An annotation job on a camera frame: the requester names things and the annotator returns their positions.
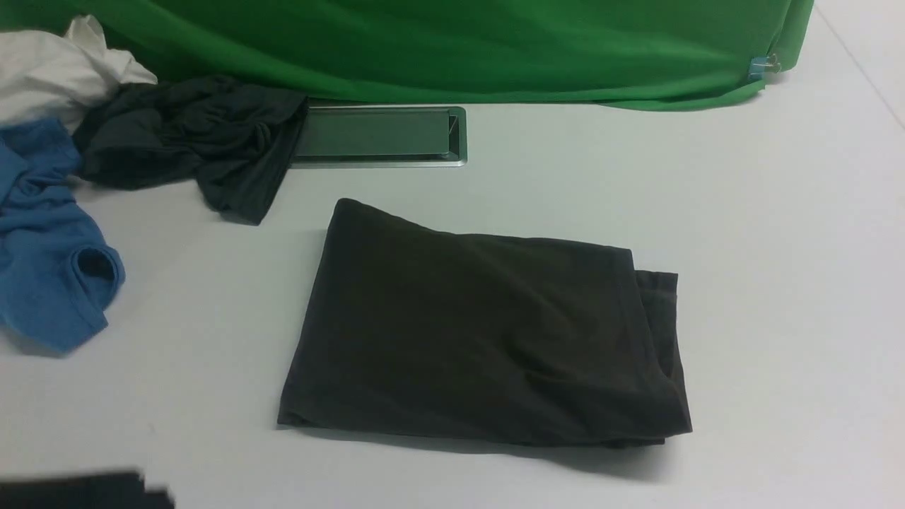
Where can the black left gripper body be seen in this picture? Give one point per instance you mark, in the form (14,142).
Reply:
(117,489)

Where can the dark gray long-sleeve shirt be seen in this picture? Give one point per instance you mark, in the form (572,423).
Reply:
(519,341)

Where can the blue crumpled shirt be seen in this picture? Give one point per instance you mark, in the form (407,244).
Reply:
(58,274)

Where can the dark teal crumpled shirt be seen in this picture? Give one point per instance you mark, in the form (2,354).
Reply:
(235,140)

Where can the white crumpled shirt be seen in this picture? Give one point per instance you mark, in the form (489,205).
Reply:
(46,75)

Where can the green backdrop cloth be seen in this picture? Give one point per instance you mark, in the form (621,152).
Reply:
(654,56)

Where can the blue binder clip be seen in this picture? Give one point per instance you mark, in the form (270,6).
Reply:
(760,66)

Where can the metal table cable hatch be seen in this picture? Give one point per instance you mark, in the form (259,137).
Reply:
(383,137)

